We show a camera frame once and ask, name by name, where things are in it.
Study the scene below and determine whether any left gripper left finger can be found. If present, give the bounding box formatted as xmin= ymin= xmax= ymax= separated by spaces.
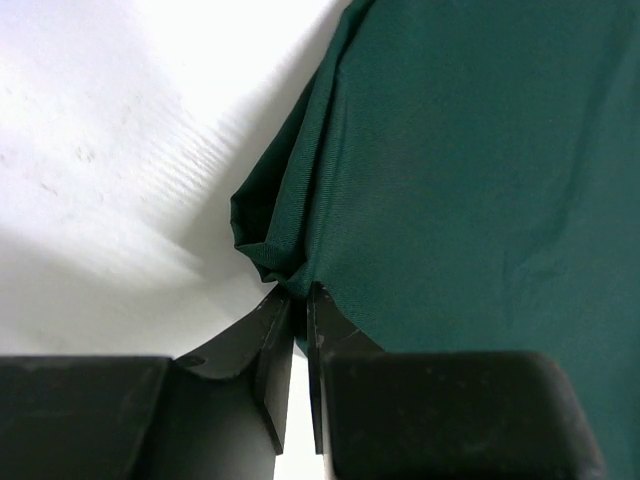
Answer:
xmin=1 ymin=289 xmax=293 ymax=479

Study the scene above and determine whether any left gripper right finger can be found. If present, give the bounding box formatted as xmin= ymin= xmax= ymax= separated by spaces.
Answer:
xmin=307 ymin=284 xmax=606 ymax=479

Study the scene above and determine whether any dark green cloth placemat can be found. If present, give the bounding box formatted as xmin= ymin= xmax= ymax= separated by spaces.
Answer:
xmin=229 ymin=0 xmax=640 ymax=396

